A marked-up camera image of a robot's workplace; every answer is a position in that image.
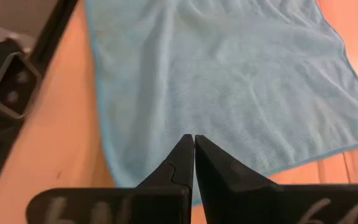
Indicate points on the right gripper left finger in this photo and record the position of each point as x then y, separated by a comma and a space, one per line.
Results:
166, 199

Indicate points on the blue microfiber towel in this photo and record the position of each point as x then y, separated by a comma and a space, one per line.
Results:
213, 77

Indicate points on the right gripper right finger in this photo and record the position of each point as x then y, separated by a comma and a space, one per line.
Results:
244, 202

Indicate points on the black aluminium frame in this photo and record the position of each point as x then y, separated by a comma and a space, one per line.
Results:
54, 31

